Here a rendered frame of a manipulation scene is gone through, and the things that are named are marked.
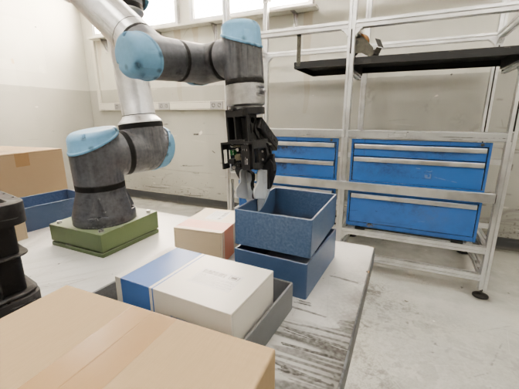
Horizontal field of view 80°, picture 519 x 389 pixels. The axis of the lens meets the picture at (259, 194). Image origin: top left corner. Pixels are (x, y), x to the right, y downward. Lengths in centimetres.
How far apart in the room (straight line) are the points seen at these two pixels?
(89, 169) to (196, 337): 62
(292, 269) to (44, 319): 38
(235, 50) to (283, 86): 247
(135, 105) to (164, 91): 290
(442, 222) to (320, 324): 164
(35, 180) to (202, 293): 100
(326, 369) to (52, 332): 32
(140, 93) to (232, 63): 36
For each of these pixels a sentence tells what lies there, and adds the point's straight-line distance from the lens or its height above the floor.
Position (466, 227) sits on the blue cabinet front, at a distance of 213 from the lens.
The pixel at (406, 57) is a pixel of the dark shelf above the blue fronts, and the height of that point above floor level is 133.
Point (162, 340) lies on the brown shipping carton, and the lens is 26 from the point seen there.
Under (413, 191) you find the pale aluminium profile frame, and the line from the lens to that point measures 201.
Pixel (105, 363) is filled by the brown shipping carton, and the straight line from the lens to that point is 26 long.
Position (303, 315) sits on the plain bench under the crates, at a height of 70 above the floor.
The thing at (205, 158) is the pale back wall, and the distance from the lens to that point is 351.
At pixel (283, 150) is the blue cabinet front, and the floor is 79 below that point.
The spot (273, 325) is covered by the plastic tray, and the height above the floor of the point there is 72.
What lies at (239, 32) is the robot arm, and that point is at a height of 116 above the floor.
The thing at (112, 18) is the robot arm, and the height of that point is 119.
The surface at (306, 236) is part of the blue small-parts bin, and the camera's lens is 54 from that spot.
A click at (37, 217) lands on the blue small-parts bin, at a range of 110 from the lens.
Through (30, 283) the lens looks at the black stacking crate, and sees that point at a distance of 48.
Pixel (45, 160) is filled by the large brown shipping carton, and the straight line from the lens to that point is 137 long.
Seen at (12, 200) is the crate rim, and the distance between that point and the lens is 44.
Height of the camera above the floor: 102
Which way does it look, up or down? 14 degrees down
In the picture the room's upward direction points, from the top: straight up
